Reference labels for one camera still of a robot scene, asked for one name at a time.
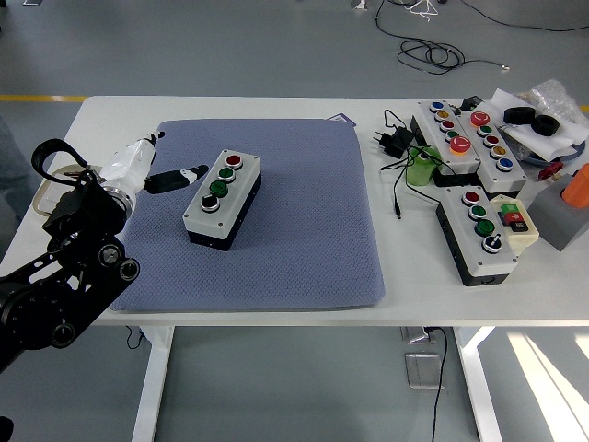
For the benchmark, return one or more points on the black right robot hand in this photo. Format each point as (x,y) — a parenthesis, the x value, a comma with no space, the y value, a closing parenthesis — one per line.
(4,430)

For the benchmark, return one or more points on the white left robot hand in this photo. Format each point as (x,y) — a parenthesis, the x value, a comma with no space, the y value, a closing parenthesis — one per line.
(129,166)

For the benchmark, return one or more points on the grey four-button control box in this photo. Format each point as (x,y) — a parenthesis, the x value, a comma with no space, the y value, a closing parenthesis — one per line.
(232,202)
(497,262)

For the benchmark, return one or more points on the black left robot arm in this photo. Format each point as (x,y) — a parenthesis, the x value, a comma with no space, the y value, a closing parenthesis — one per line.
(69,276)

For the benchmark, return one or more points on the five-button box, orange-ringed stop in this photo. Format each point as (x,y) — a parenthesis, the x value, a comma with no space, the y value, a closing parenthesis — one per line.
(437,131)

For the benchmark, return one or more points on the five-button box, red stop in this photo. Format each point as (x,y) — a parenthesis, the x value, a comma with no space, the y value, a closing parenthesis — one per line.
(511,177)

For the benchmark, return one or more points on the small dark metal part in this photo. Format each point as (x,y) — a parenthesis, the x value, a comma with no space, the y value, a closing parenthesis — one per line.
(76,174)

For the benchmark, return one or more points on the person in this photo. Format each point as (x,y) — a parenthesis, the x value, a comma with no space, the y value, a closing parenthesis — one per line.
(9,175)

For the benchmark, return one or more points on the white table leg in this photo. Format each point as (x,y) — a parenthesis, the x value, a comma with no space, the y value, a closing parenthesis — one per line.
(154,382)
(478,382)

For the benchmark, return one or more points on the grey-blue textured mat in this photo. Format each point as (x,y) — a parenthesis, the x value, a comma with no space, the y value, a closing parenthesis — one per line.
(299,230)

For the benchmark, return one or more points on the purple card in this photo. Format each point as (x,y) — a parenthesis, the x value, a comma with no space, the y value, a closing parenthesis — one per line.
(347,119)

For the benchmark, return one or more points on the metal stand foot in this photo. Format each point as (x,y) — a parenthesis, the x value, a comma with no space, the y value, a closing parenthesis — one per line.
(359,4)

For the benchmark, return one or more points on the grey under-table socket box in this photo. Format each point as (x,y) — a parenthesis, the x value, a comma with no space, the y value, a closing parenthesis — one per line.
(414,333)

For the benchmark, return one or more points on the small black device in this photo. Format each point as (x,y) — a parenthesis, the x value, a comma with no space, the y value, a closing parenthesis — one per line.
(471,102)

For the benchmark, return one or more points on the metal floor socket plate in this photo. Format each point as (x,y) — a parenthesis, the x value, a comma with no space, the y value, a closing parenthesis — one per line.
(423,370)

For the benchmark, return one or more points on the blue-grey round plate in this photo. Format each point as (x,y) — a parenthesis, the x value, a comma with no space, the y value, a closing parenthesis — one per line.
(537,159)

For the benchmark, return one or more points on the red knob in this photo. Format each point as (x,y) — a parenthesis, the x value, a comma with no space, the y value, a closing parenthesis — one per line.
(550,171)

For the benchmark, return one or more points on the white foam sheet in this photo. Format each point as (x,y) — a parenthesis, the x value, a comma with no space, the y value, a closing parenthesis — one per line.
(552,143)

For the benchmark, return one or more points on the grey block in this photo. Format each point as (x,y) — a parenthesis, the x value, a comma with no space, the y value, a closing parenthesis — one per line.
(552,221)

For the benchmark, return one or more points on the clear bubble wrap bag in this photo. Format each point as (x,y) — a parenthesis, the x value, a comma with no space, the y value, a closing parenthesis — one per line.
(552,94)

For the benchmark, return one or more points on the orange cylinder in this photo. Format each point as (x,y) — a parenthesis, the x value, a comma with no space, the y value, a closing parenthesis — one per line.
(577,189)

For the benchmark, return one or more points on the white wall switch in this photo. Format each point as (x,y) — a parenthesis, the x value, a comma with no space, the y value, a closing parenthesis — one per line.
(48,193)

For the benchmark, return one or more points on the cream switch, green red buttons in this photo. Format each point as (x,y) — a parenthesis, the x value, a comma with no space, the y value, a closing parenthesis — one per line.
(527,237)

